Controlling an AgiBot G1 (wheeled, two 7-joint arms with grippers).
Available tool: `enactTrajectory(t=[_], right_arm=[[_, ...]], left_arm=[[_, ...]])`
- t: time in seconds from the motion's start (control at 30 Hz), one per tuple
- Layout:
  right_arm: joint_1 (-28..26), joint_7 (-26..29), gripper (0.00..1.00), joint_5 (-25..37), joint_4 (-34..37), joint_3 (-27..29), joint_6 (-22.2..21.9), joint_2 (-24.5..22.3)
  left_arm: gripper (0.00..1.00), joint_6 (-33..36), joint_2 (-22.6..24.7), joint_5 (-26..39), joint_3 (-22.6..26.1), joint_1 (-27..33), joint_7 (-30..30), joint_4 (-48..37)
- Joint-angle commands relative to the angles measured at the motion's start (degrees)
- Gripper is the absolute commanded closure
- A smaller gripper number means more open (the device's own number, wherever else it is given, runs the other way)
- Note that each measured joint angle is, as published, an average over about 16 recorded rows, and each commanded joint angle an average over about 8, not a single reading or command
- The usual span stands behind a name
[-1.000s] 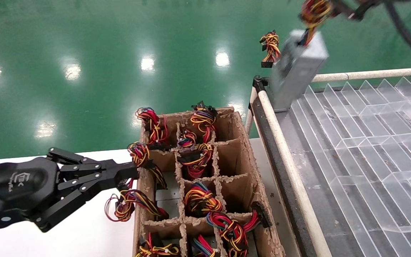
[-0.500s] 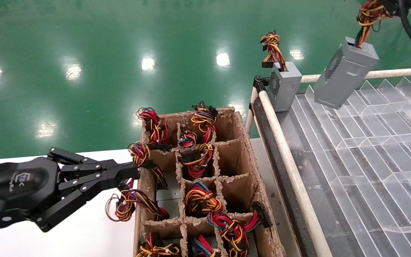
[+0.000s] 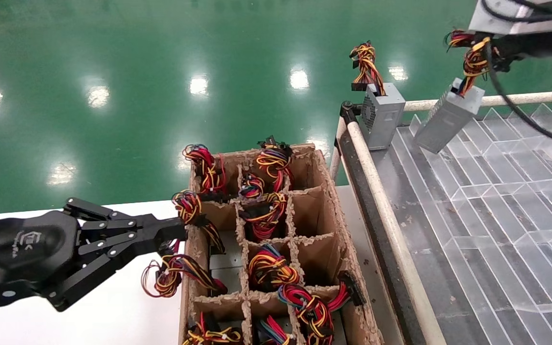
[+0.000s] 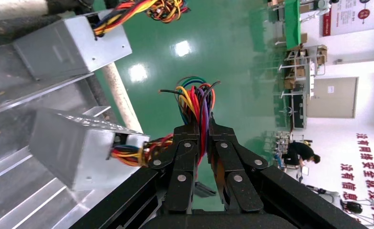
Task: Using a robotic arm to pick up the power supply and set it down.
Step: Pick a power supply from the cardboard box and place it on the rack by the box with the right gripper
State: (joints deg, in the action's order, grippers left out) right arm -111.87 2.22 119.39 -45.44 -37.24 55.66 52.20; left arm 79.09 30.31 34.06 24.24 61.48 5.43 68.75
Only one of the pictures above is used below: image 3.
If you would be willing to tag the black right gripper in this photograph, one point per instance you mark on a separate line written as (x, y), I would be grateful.
(544, 44)

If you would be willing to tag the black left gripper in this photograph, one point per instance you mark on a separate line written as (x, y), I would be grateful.
(22, 254)

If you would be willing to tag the power supply with black connectors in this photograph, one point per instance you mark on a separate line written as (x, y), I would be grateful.
(189, 266)

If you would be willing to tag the clear acrylic divider tray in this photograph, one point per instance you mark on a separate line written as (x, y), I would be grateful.
(506, 215)

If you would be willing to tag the black tube joint connector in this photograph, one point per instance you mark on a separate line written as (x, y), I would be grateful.
(348, 111)

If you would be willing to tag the white cart leg tube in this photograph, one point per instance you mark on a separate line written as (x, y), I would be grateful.
(336, 160)

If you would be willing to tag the brown cardboard divider box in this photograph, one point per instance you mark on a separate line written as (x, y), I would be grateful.
(321, 254)

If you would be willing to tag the long white cart rail tube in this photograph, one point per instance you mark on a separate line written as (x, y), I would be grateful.
(391, 225)

